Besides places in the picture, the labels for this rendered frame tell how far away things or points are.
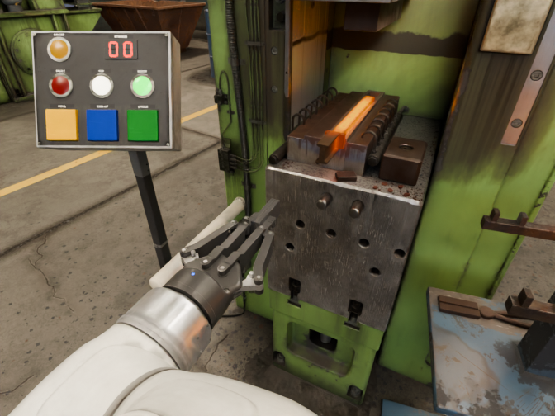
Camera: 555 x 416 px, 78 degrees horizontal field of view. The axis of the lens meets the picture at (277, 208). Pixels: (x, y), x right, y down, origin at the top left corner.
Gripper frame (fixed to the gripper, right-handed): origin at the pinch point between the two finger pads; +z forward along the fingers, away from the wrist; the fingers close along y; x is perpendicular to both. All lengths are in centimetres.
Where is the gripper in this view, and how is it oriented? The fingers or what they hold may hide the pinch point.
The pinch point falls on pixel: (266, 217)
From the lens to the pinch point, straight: 53.7
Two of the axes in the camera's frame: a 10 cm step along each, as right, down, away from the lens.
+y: 9.0, 2.5, -3.6
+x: 0.0, -8.2, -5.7
